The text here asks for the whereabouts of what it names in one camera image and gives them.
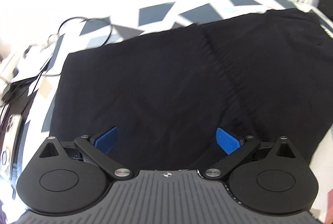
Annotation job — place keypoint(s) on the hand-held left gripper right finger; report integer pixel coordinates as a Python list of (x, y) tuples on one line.
[(229, 140)]

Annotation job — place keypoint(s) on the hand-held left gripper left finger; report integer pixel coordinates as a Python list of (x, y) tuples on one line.
[(106, 139)]

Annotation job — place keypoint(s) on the black pants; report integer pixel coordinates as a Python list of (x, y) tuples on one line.
[(169, 83)]

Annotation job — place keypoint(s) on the white papers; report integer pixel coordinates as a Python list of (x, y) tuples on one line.
[(33, 52)]

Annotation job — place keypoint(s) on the black nightstand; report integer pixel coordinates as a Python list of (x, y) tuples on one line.
[(328, 0)]

